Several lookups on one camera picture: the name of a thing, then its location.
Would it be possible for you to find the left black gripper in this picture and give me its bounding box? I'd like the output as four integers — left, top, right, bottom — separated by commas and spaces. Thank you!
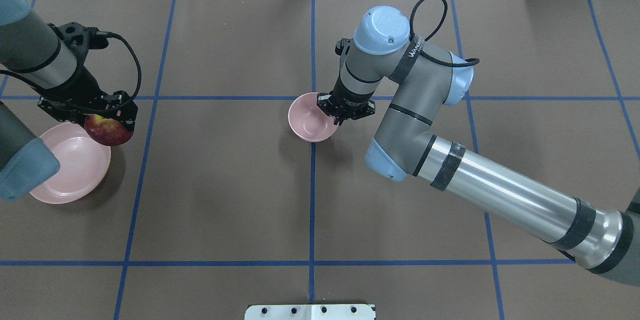
38, 66, 138, 132

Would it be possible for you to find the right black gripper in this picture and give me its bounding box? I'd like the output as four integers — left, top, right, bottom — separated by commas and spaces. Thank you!
317, 78, 376, 126

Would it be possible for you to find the red apple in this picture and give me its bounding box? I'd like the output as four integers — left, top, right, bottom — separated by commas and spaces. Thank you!
83, 114, 134, 147

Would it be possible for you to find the pink bowl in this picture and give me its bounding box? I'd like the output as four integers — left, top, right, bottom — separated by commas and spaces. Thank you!
287, 92, 339, 143

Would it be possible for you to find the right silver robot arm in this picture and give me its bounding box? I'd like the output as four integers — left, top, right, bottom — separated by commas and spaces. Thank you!
311, 5, 639, 286

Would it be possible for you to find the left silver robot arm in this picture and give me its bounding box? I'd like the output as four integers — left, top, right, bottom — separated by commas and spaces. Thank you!
0, 0, 143, 202

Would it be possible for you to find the pink plate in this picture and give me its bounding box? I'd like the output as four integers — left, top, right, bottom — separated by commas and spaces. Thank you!
30, 122, 112, 204

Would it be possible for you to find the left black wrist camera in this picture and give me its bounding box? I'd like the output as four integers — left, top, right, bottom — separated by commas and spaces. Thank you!
47, 22, 109, 50

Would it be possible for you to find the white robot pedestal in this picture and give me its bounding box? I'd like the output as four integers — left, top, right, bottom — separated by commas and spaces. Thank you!
244, 304, 377, 320

